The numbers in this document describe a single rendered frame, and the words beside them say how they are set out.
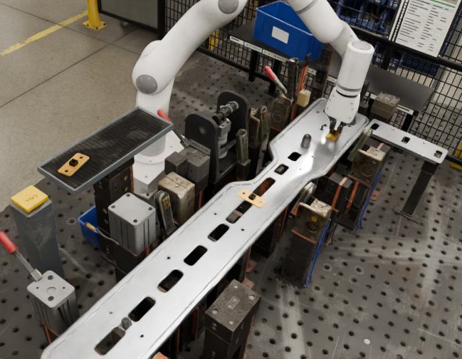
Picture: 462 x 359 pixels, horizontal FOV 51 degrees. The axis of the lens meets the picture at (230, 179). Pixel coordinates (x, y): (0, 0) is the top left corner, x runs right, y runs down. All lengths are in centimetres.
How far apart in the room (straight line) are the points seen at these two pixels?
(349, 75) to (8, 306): 125
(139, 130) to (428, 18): 123
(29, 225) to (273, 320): 77
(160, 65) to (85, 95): 215
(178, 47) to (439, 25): 103
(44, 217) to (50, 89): 262
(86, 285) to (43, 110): 216
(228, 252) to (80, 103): 250
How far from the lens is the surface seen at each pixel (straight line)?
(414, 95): 208
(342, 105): 166
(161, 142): 184
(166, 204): 128
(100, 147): 133
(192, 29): 154
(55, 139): 329
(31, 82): 390
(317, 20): 149
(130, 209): 122
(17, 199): 122
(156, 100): 173
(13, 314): 159
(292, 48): 211
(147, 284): 121
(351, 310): 163
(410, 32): 212
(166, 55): 158
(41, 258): 133
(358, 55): 156
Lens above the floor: 199
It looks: 42 degrees down
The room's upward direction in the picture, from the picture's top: 8 degrees clockwise
